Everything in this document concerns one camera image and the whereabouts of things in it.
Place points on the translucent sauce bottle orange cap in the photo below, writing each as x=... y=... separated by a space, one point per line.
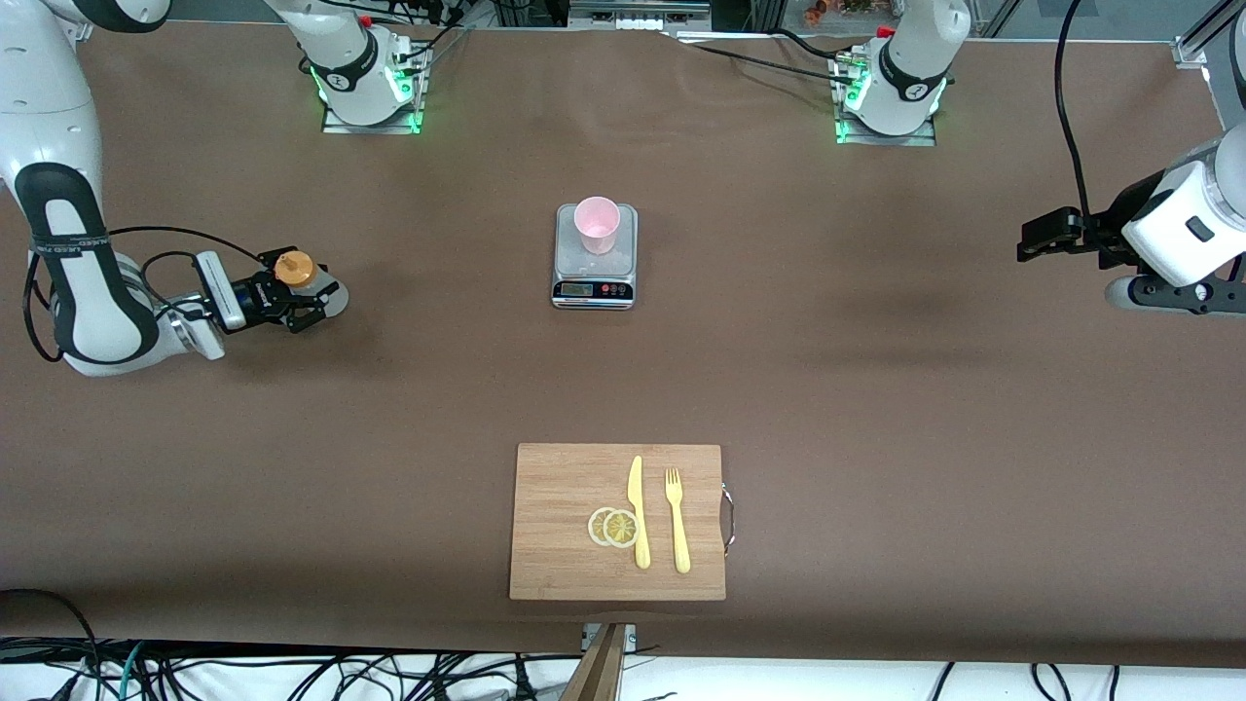
x=295 y=269

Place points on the yellow plastic knife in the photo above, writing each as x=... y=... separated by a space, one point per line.
x=639 y=516

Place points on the wooden post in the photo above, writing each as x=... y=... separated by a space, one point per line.
x=596 y=672

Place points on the metal table bracket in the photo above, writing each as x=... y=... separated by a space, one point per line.
x=631 y=638

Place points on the white power strip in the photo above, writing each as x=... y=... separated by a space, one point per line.
x=642 y=21

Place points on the silver digital kitchen scale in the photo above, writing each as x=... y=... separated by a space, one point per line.
x=595 y=282

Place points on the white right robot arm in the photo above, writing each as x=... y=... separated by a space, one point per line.
x=58 y=127

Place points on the brown table cover sheet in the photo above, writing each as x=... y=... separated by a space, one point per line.
x=876 y=438

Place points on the yellow plastic fork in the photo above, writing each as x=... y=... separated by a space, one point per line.
x=678 y=531

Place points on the lemon slice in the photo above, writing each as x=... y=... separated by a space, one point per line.
x=595 y=527
x=621 y=529

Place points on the wooden cutting board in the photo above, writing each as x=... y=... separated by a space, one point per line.
x=560 y=516

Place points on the aluminium frame corner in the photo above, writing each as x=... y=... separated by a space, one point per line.
x=1190 y=51

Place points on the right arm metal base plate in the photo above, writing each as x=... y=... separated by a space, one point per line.
x=336 y=127

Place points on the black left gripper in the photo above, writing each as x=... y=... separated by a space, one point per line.
x=1098 y=237

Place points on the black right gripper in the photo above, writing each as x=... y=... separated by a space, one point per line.
x=259 y=296

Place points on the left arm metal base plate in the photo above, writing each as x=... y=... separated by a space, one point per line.
x=925 y=138

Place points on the pink plastic cup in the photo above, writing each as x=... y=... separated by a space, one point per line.
x=597 y=222

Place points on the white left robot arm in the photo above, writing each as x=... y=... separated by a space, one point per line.
x=910 y=68

